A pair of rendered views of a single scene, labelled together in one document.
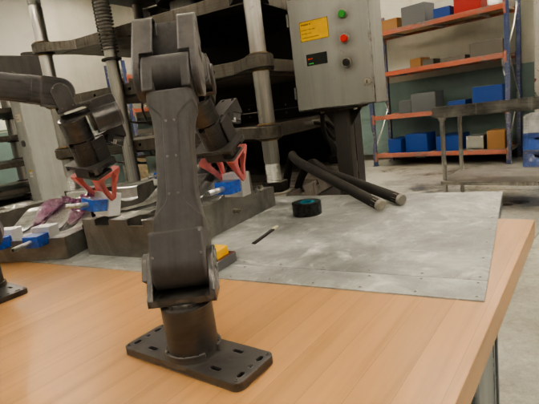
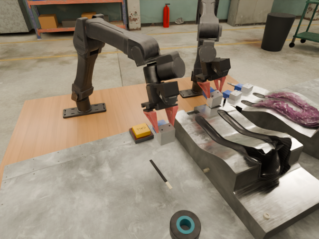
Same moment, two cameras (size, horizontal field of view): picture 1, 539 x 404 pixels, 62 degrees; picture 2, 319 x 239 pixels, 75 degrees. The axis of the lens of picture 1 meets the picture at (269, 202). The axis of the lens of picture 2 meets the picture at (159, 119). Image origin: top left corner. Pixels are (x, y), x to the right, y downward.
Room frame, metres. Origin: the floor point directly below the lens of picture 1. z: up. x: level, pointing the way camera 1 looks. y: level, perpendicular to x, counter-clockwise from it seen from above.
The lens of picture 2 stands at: (1.29, -0.35, 1.37)
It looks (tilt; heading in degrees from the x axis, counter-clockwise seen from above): 37 degrees down; 125
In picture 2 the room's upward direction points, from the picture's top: straight up
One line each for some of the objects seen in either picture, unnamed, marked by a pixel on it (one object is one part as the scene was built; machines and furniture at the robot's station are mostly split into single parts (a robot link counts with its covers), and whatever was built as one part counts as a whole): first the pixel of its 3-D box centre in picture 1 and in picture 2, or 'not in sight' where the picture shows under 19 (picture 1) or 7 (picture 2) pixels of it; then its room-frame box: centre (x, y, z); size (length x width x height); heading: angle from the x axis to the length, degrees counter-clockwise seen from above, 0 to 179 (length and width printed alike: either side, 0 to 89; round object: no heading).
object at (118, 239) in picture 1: (189, 203); (237, 147); (1.21, 0.22, 0.87); 0.50 x 0.26 x 0.14; 150
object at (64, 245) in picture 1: (79, 215); (287, 112); (1.32, 0.57, 0.86); 0.50 x 0.26 x 0.11; 167
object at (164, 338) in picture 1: (190, 328); (83, 104); (0.51, 0.12, 0.84); 0.20 x 0.07 x 0.08; 53
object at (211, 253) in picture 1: (180, 276); (82, 92); (0.52, 0.12, 0.90); 0.09 x 0.06 x 0.06; 90
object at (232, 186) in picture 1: (224, 187); (159, 125); (0.97, 0.09, 0.93); 0.13 x 0.05 x 0.05; 151
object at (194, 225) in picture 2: (306, 208); (184, 227); (1.19, -0.10, 0.82); 0.08 x 0.08 x 0.04
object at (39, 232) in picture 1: (33, 241); (226, 94); (1.04, 0.57, 0.86); 0.13 x 0.05 x 0.05; 167
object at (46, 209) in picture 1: (78, 201); (290, 104); (1.32, 0.57, 0.90); 0.26 x 0.18 x 0.08; 167
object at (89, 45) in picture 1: (190, 44); not in sight; (2.27, 0.28, 1.45); 1.29 x 0.82 x 0.19; 60
